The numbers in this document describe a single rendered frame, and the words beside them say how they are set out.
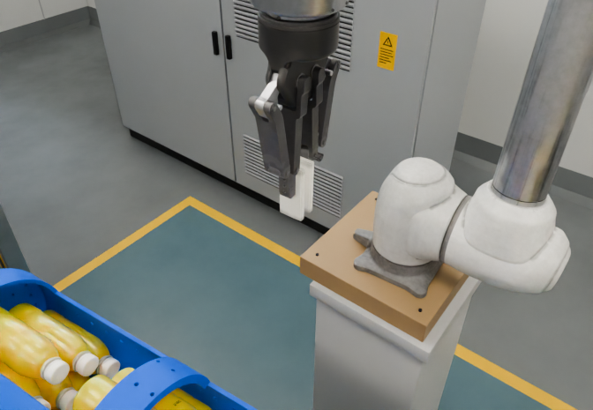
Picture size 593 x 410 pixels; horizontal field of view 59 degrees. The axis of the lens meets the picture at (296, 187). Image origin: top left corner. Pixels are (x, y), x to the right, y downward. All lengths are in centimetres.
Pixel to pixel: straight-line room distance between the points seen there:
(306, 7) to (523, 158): 64
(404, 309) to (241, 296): 151
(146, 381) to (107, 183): 265
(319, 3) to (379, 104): 179
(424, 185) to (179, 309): 173
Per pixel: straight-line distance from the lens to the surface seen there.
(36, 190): 359
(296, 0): 45
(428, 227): 110
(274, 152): 51
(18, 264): 197
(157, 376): 90
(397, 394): 140
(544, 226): 107
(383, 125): 227
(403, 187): 109
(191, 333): 250
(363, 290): 121
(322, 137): 58
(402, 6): 205
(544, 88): 96
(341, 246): 131
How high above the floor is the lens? 196
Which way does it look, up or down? 37 degrees down
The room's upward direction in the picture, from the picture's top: straight up
